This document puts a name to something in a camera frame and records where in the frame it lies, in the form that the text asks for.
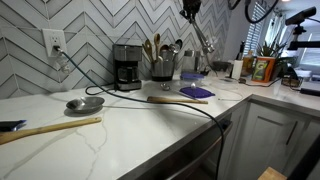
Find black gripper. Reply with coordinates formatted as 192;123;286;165
179;0;201;23

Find metal tongs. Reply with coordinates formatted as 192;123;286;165
191;20;214;54

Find wooden spoon in holder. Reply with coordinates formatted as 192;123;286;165
154;33;160;63
143;39;155;63

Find steel utensil holder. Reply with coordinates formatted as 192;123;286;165
151;61;175;82

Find black slotted spoon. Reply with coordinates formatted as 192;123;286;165
175;39;183;50

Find glass electric kettle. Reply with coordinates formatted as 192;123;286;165
182;50;200;73

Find clear container purple lid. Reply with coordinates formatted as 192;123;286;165
180;73;204;87

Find white paper towel roll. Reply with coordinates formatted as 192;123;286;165
232;60;243;79

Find metal ladle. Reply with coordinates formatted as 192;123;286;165
160;83;197;100

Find black steel coffee maker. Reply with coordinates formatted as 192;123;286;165
113;44;142;91

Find amber bottle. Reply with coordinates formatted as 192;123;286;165
241;50;254;76

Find purple plastic plate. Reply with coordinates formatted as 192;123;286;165
180;87;214;99

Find wooden spatula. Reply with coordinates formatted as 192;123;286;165
147;96;208;104

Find green potted plant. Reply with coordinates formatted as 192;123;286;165
256;35;296;80

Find grey cabinet door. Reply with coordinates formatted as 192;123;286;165
227;103;305;180

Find steel dishwasher front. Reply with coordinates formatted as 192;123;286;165
121;126;221;180

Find blue black object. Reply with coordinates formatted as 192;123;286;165
0;120;26;132

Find long wooden spoon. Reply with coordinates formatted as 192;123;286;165
0;117;102;145

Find black camera on stand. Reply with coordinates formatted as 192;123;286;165
285;6;320;50

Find black power cable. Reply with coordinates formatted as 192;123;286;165
54;46;225;180

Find white wall outlet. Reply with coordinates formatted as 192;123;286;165
42;29;67;58

